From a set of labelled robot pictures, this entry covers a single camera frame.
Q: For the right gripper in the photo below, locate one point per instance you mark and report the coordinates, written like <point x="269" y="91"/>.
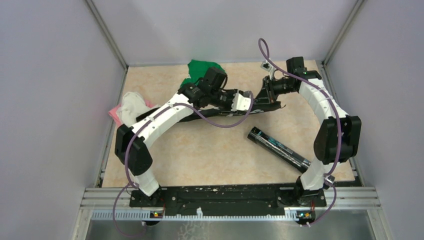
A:
<point x="267" y="95"/>

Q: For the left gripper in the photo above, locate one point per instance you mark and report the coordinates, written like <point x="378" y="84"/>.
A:
<point x="228" y="109"/>

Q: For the black racket bag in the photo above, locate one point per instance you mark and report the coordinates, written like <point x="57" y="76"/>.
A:
<point x="262" y="103"/>

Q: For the black shuttlecock tube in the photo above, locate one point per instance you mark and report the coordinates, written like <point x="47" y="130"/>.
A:
<point x="280" y="150"/>

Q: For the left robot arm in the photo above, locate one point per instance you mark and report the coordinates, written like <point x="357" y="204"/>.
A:
<point x="133" y="141"/>

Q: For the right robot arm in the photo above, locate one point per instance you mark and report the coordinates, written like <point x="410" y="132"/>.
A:
<point x="337" y="139"/>

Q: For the green cloth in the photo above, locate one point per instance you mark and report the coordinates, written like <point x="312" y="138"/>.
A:
<point x="197" y="69"/>

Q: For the white towel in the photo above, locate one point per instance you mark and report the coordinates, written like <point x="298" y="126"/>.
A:
<point x="134" y="96"/>

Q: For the pink cloth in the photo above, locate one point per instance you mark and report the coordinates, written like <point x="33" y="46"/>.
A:
<point x="114" y="114"/>

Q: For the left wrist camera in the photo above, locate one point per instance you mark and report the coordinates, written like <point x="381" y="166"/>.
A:
<point x="242" y="101"/>

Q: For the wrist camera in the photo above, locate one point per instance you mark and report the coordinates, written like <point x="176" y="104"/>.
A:
<point x="242" y="101"/>
<point x="265" y="65"/>

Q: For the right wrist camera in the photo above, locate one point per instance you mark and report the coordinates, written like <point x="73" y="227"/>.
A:
<point x="265" y="65"/>

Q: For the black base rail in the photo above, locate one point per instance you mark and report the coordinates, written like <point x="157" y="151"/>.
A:
<point x="251" y="200"/>

